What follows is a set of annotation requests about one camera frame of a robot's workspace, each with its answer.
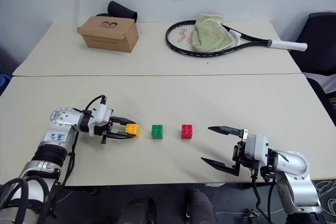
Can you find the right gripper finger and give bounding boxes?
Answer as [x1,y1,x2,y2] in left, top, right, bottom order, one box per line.
[201,157,240,177]
[207,126,245,138]

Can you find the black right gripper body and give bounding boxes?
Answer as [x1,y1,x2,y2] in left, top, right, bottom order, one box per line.
[232,129,260,177]

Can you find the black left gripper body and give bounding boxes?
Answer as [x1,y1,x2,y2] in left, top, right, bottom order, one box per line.
[93,116,114,144]

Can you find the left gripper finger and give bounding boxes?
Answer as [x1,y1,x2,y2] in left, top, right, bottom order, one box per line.
[107,132,135,140]
[112,116,138,126]

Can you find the yellow toy brick cube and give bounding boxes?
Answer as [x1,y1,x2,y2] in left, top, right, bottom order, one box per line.
[125,123,141,139]

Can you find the green toy brick cube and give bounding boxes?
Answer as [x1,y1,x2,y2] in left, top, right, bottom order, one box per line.
[151,124,165,140]

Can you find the red toy brick cube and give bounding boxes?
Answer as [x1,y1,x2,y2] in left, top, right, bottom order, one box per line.
[181,124,195,140]

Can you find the dark rounded shape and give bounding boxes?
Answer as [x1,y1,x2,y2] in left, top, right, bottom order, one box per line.
[115,197,158,224]
[185,189,219,224]

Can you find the brown cardboard box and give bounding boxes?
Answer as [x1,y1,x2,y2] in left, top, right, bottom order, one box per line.
[77,15,140,54]

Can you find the black tennis racket white grip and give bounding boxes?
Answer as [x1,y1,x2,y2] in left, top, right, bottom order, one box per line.
[165,19,308,58]

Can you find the pale green towel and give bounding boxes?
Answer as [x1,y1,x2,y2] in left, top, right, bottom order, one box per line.
[192,14,233,53]

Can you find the black rolled tube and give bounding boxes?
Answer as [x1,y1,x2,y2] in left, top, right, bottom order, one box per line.
[95,0,139,23]

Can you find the blue ribbed object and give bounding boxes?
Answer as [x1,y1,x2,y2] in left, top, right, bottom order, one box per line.
[0,72,13,97]

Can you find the black office chair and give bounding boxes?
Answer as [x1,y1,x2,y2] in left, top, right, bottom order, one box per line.
[289,12,336,128]

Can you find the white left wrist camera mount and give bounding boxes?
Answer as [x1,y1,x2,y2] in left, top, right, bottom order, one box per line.
[88,104,114,137]

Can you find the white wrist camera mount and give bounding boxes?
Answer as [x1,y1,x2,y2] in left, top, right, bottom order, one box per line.
[245,133,270,165]
[88,104,114,137]

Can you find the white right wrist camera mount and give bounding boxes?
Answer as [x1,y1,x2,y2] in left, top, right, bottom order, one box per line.
[245,133,270,165]

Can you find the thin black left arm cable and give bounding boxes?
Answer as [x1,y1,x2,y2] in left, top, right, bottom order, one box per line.
[54,94,109,204]

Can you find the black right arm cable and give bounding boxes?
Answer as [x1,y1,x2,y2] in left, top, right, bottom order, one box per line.
[250,174,279,224]

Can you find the thick black hose loop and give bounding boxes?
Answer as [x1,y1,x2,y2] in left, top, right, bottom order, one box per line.
[0,176,51,224]

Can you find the white tangled floor cable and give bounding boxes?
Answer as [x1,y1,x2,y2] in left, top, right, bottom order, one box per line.
[314,178,336,218]

